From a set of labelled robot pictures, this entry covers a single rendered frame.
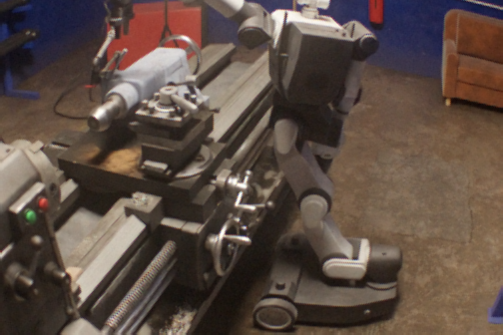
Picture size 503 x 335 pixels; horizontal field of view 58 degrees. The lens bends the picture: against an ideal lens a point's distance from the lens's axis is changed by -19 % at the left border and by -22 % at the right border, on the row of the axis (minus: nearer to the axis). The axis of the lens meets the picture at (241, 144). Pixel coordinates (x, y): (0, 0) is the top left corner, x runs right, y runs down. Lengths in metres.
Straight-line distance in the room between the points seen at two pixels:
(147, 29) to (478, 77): 3.10
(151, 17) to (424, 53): 2.86
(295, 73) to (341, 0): 3.86
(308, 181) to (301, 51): 0.60
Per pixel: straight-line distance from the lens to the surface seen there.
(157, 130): 1.74
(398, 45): 5.72
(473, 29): 5.23
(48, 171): 1.46
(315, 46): 1.83
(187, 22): 4.65
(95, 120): 1.82
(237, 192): 1.84
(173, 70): 2.15
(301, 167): 2.18
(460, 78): 4.99
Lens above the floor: 1.84
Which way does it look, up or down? 28 degrees down
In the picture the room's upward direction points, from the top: straight up
